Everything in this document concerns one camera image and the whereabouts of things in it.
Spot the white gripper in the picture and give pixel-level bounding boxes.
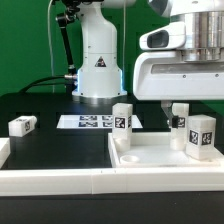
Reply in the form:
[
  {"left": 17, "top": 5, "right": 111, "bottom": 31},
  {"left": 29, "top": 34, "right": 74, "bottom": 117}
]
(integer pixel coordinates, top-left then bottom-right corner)
[{"left": 133, "top": 22, "right": 224, "bottom": 128}]

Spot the white square tabletop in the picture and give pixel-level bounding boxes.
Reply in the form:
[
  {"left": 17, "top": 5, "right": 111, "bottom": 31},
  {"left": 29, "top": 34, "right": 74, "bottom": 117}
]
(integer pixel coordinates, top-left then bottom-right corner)
[{"left": 108, "top": 132, "right": 224, "bottom": 168}]

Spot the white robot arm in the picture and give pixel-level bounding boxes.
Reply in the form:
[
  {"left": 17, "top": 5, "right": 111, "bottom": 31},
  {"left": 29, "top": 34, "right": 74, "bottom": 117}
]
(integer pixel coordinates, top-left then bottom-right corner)
[{"left": 56, "top": 0, "right": 224, "bottom": 127}]

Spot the white U-shaped obstacle fence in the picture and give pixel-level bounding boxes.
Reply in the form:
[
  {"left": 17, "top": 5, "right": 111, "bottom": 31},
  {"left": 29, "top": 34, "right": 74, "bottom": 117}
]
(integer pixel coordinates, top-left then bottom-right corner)
[{"left": 0, "top": 135, "right": 224, "bottom": 197}]

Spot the white marker base plate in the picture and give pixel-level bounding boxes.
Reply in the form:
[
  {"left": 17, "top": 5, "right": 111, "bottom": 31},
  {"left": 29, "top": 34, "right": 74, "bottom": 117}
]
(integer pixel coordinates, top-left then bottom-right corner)
[{"left": 57, "top": 115, "right": 142, "bottom": 129}]

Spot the black cable bundle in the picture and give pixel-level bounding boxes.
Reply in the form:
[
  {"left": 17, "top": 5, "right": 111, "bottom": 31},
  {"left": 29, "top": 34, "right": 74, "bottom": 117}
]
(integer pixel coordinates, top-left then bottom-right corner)
[{"left": 18, "top": 75, "right": 79, "bottom": 94}]

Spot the white thin cable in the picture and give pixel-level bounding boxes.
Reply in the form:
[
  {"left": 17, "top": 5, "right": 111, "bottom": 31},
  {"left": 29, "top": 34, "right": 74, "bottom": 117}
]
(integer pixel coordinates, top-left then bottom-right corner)
[{"left": 47, "top": 0, "right": 56, "bottom": 94}]

